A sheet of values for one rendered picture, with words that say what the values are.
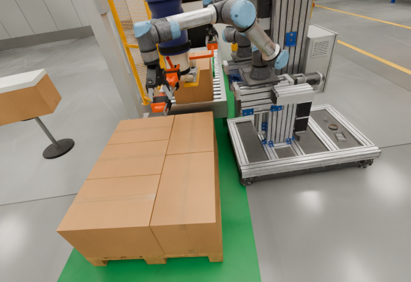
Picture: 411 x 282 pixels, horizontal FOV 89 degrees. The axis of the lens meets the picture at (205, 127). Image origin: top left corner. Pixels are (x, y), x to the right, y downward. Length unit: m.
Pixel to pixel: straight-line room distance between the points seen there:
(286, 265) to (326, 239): 0.37
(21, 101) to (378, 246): 3.49
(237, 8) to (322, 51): 0.91
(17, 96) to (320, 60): 2.95
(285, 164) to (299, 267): 0.78
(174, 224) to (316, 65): 1.52
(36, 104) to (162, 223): 2.12
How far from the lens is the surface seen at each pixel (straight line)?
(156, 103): 1.05
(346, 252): 1.98
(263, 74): 1.56
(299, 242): 1.92
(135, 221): 1.46
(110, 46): 2.93
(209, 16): 1.23
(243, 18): 1.15
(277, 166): 2.02
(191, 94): 2.22
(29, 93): 2.95
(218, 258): 1.77
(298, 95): 1.59
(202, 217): 1.35
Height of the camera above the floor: 1.70
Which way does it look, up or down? 37 degrees down
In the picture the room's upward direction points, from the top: 9 degrees counter-clockwise
